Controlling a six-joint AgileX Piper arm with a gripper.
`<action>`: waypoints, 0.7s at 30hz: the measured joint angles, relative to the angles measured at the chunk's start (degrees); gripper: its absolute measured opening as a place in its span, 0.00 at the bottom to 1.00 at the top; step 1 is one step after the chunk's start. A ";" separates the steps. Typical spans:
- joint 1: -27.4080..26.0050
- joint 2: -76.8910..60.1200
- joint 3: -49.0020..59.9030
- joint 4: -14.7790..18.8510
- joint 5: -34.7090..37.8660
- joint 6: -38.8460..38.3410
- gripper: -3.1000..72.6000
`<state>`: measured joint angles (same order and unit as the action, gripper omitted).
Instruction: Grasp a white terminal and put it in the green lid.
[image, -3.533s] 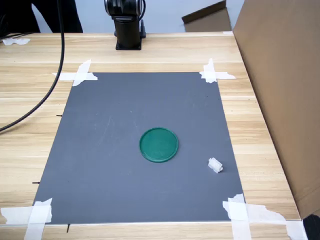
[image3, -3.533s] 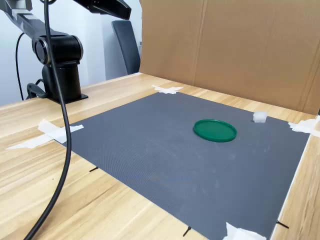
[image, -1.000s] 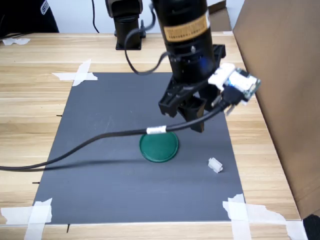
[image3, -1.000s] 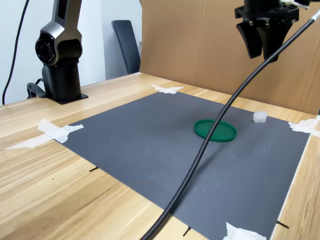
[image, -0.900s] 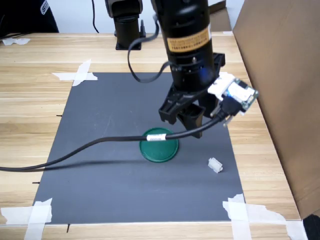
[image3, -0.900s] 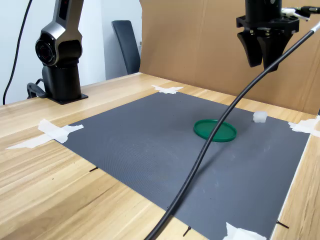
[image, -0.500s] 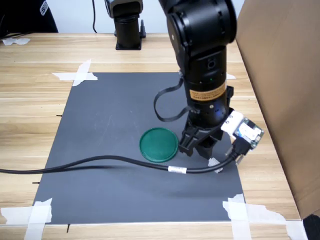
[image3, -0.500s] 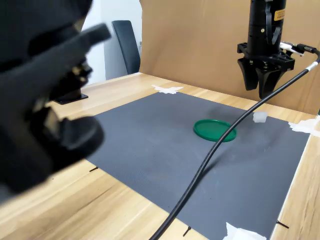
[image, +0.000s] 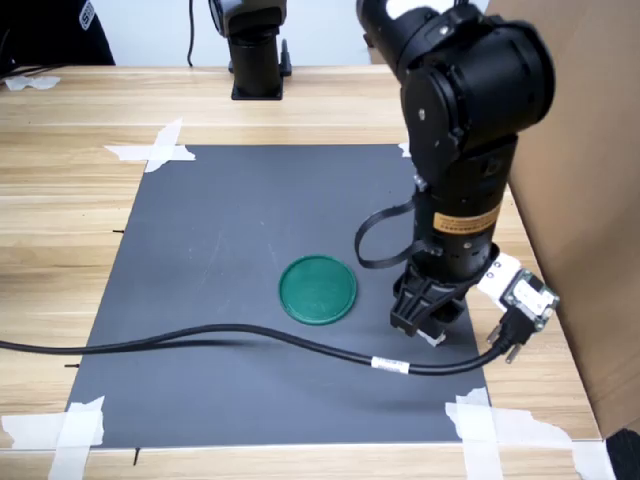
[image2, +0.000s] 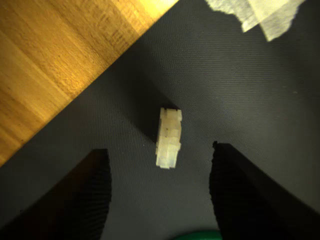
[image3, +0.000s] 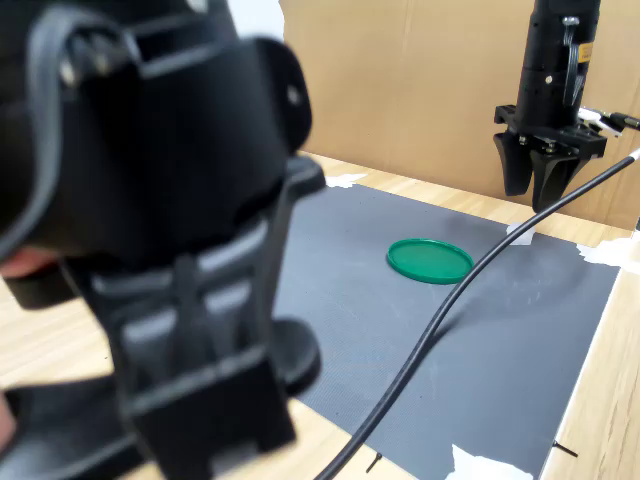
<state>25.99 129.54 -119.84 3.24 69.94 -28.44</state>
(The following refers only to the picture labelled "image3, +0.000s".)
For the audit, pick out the white tape strip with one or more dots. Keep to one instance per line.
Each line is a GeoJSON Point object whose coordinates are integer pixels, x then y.
{"type": "Point", "coordinates": [480, 465]}
{"type": "Point", "coordinates": [345, 180]}
{"type": "Point", "coordinates": [602, 251]}
{"type": "Point", "coordinates": [631, 266]}

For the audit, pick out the brown cardboard partition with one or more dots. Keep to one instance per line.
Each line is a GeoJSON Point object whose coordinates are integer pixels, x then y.
{"type": "Point", "coordinates": [400, 100]}

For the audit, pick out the round green lid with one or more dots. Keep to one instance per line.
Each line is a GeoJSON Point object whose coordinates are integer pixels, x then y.
{"type": "Point", "coordinates": [430, 261]}

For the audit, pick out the small black screw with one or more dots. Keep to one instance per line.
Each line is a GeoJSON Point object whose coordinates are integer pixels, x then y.
{"type": "Point", "coordinates": [565, 448]}
{"type": "Point", "coordinates": [373, 462]}

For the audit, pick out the dark grey mat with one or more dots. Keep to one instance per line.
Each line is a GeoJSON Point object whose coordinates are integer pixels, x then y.
{"type": "Point", "coordinates": [375, 325]}

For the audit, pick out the black plastic stand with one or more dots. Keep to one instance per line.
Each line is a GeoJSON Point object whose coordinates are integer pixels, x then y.
{"type": "Point", "coordinates": [150, 175]}

